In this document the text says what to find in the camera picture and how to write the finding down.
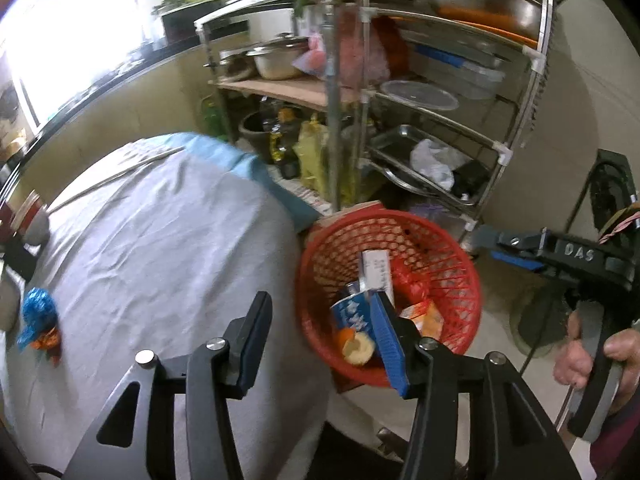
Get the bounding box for large steel basin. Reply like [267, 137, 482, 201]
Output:
[422, 0, 546, 41]

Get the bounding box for blue under cloth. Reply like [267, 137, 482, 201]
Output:
[185, 132, 321, 233]

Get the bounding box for metal shelf rack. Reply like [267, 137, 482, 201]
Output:
[194, 0, 558, 261]

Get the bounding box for clear plastic lid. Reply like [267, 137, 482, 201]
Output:
[380, 79, 460, 112]

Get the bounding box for long wooden sticks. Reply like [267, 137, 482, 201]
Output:
[47, 146, 186, 211]

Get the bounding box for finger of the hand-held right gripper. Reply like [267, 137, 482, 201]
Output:
[490, 251, 551, 277]
[480, 225, 548, 256]

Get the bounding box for small steel pot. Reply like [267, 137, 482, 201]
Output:
[217, 47, 256, 81]

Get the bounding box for window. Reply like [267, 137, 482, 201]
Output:
[0, 0, 136, 126]

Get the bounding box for green bottle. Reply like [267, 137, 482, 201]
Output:
[200, 100, 226, 141]

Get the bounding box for red and tan carton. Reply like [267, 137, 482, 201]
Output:
[397, 300, 445, 338]

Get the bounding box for yellow bag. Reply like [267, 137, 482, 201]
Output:
[292, 115, 333, 196]

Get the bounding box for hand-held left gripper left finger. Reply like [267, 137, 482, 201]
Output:
[65, 290, 273, 480]

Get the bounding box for white medicine box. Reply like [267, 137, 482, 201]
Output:
[359, 250, 396, 306]

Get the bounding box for wooden shelf board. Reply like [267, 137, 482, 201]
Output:
[207, 76, 361, 111]

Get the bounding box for pink plastic bag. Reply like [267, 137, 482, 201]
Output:
[292, 30, 391, 83]

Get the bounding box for black metal chair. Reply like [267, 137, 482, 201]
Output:
[565, 149, 640, 241]

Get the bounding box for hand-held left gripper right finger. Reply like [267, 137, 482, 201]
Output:
[369, 291, 576, 480]

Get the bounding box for person's right hand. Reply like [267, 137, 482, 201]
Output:
[552, 310, 640, 403]

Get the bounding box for blue plastic bag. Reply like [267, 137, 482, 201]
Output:
[16, 286, 60, 351]

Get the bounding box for black appliance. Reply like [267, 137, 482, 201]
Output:
[160, 0, 226, 43]

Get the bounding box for white bowl with red stripe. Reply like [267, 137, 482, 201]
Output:
[10, 190, 51, 246]

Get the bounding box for blue foil packet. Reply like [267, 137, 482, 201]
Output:
[331, 282, 381, 346]

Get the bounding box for grey tablecloth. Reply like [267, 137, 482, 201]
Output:
[0, 132, 336, 480]

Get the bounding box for white plastic bag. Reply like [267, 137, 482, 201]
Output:
[410, 139, 456, 191]

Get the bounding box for red mesh bag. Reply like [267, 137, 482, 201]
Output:
[390, 260, 431, 306]

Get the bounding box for steel serving tray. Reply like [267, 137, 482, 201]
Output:
[365, 125, 496, 206]

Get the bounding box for cooking oil bottle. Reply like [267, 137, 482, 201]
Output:
[267, 107, 301, 181]

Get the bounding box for steel pot with lid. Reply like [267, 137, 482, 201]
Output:
[245, 32, 313, 81]

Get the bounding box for kitchen counter cabinet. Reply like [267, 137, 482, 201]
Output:
[0, 35, 236, 196]

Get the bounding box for dark bucket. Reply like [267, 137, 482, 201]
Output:
[237, 110, 276, 163]

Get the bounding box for clear plastic container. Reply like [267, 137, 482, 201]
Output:
[415, 42, 506, 101]

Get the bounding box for large orange peel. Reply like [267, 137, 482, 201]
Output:
[336, 327, 377, 366]

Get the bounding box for red plastic mesh basket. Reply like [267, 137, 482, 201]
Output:
[295, 208, 482, 388]

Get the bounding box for person's right forearm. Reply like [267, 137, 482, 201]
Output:
[590, 395, 640, 480]

